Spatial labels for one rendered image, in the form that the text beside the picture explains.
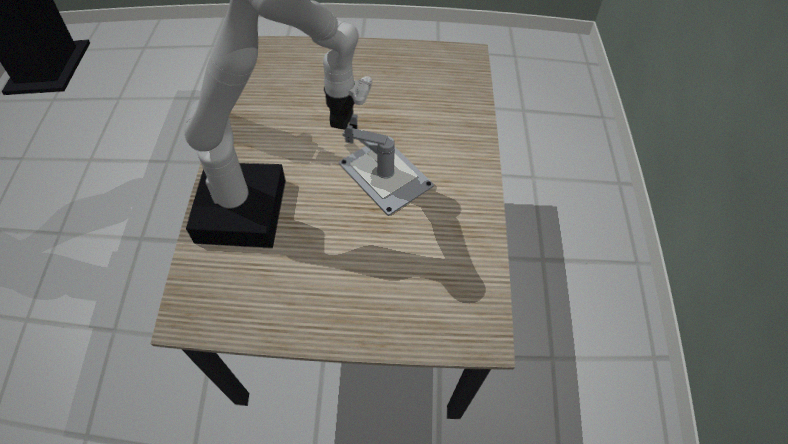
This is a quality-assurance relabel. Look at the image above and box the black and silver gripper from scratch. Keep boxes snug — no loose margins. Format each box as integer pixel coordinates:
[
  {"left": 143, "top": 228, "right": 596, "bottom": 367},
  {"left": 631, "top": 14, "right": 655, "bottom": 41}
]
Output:
[{"left": 324, "top": 74, "right": 372, "bottom": 144}]

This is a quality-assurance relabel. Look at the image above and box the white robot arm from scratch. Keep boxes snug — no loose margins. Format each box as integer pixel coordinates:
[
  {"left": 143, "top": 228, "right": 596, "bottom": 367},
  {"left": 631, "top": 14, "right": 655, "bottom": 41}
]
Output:
[{"left": 185, "top": 0, "right": 359, "bottom": 208}]

